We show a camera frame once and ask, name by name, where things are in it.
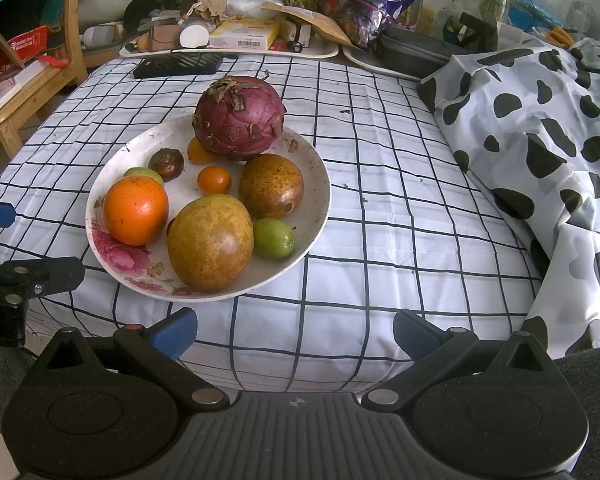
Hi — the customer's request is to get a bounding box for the white jar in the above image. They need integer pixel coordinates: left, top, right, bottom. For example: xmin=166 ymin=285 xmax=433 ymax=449
xmin=180 ymin=25 xmax=211 ymax=50

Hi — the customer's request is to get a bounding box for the red box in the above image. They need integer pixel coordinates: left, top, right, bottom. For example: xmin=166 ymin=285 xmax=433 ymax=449
xmin=0 ymin=25 xmax=51 ymax=81

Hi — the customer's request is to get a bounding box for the white plastic bag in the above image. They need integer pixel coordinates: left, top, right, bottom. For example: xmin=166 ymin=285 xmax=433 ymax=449
xmin=432 ymin=2 xmax=466 ymax=41

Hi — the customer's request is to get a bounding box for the red dragon fruit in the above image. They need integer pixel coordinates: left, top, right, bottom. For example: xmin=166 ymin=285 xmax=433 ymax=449
xmin=192 ymin=75 xmax=287 ymax=162

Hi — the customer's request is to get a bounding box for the green round fruit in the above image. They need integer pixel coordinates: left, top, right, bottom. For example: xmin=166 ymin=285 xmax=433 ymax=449
xmin=252 ymin=217 xmax=297 ymax=261
xmin=123 ymin=166 xmax=165 ymax=187

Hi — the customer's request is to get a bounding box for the blue plastic bag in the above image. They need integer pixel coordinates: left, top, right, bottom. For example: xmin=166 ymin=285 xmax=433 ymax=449
xmin=510 ymin=0 xmax=566 ymax=31

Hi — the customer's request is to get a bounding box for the white tray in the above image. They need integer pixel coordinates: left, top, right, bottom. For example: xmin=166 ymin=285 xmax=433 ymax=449
xmin=119 ymin=35 xmax=340 ymax=59
xmin=342 ymin=42 xmax=426 ymax=81

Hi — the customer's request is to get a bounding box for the white floral plate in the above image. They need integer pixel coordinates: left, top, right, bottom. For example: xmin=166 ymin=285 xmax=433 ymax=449
xmin=84 ymin=112 xmax=332 ymax=302

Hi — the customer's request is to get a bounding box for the small orange tangerine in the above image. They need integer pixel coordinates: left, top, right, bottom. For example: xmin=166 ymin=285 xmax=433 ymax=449
xmin=196 ymin=166 xmax=232 ymax=196

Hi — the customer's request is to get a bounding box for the clear plastic bag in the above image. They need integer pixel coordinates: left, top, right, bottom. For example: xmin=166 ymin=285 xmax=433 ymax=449
xmin=227 ymin=0 xmax=283 ymax=18

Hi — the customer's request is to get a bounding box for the yellow-brown round fruit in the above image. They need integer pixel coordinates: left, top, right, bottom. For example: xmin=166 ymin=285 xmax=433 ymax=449
xmin=238 ymin=154 xmax=305 ymax=221

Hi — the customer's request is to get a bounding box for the dark brown mangosteen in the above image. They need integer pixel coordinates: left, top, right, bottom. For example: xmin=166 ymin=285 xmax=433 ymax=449
xmin=147 ymin=148 xmax=185 ymax=182

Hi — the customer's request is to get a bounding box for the purple snack bag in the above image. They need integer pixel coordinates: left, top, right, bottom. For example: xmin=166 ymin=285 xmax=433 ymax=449
xmin=335 ymin=0 xmax=430 ymax=51

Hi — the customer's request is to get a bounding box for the black round object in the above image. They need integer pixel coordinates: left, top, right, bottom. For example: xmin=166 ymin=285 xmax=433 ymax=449
xmin=124 ymin=0 xmax=163 ymax=26

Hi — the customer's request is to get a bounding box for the brown padded envelope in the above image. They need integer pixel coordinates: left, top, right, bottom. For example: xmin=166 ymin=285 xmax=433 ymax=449
xmin=260 ymin=1 xmax=353 ymax=47

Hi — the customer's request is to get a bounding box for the small cardboard box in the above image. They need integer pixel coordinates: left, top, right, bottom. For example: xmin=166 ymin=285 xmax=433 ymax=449
xmin=150 ymin=25 xmax=181 ymax=51

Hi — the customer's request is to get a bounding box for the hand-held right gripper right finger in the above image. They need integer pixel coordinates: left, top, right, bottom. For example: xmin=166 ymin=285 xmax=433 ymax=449
xmin=362 ymin=309 xmax=566 ymax=408

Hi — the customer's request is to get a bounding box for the white bottle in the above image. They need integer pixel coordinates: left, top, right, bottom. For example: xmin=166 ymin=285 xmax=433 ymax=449
xmin=80 ymin=26 xmax=118 ymax=48

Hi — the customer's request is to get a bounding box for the large orange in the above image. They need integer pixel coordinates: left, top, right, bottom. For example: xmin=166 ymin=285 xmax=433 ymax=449
xmin=103 ymin=176 xmax=170 ymax=247

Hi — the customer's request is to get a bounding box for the gray zip case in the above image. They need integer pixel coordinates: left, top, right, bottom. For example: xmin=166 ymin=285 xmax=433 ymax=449
xmin=377 ymin=25 xmax=463 ymax=81

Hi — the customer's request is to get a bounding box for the wooden chair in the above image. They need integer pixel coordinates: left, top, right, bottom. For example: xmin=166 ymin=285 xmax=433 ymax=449
xmin=0 ymin=0 xmax=88 ymax=161

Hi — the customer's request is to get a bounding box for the yellow-orange mandarin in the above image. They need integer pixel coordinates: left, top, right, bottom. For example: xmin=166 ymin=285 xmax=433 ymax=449
xmin=186 ymin=137 xmax=212 ymax=165

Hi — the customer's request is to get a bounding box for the large yellow-brown fruit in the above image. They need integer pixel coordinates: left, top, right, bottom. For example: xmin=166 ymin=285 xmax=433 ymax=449
xmin=167 ymin=195 xmax=255 ymax=293

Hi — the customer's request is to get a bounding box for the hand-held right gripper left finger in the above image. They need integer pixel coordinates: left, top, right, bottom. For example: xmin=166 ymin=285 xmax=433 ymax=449
xmin=27 ymin=307 xmax=231 ymax=408

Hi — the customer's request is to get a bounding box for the yellow white box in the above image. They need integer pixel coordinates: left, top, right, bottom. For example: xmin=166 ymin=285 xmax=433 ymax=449
xmin=207 ymin=19 xmax=282 ymax=51

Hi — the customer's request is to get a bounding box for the cow print blanket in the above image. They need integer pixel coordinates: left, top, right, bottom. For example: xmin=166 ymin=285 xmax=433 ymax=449
xmin=417 ymin=37 xmax=600 ymax=361

